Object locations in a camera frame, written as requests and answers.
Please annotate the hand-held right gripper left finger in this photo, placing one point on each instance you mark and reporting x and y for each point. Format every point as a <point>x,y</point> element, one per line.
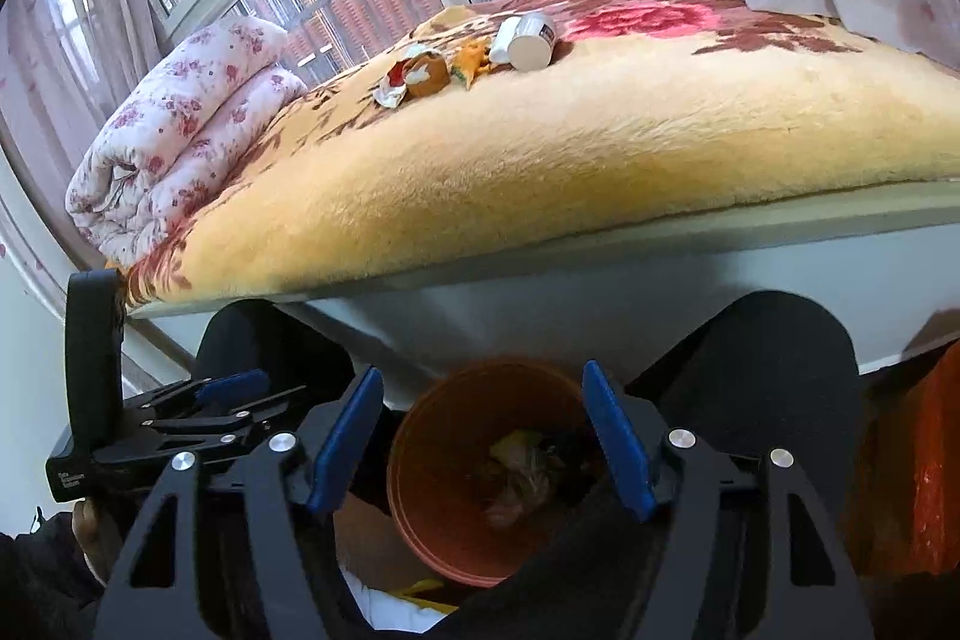
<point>349,437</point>

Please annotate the person's left hand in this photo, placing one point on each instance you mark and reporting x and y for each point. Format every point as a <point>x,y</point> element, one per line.
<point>99,539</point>

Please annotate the person's left forearm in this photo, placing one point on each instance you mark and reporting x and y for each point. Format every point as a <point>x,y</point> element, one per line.
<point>37,580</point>

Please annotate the orange plastic bag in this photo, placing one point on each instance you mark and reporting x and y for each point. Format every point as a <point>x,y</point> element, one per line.
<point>922,460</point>

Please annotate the brown cardboard piece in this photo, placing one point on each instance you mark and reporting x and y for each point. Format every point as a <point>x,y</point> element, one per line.
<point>367,542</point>

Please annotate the small yellow orange wrapper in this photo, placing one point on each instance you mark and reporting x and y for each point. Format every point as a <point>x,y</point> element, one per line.
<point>469,62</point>

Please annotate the white plastic bottle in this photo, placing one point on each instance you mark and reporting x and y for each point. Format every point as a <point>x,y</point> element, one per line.
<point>525,43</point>

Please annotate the orange plastic bin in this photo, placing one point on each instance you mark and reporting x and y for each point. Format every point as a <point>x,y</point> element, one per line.
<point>442,467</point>

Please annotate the yellow floral plush blanket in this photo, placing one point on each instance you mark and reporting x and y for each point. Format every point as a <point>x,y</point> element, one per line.
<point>600,145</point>

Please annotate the crumpled white red wrapper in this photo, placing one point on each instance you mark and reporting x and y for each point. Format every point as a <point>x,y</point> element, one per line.
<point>390,85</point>

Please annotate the person's right leg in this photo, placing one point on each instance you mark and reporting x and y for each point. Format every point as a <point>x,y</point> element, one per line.
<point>780,347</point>

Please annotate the sheer pinkish curtain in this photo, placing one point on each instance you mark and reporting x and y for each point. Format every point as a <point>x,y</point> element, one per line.
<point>67,47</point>

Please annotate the folded pink floral quilt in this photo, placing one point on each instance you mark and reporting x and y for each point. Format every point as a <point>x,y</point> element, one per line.
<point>180,130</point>

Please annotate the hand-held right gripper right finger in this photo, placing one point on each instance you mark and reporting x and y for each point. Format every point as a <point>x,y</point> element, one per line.
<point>619,437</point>

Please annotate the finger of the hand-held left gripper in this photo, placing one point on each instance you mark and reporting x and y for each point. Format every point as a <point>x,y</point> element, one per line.
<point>225,386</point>
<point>225,422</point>

